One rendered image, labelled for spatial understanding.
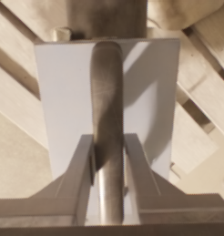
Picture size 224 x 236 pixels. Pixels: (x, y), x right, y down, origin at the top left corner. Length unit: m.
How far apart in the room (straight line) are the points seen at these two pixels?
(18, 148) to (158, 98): 0.74
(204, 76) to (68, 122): 0.48
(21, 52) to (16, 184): 0.61
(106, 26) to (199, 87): 0.45
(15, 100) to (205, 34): 0.58
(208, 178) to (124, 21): 0.83
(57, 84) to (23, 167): 0.74
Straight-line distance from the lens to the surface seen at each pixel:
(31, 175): 0.90
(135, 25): 0.21
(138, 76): 0.17
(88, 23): 0.20
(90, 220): 0.34
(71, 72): 0.17
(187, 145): 0.64
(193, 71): 0.58
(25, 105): 0.58
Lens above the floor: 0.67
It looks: 73 degrees down
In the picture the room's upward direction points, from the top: 179 degrees clockwise
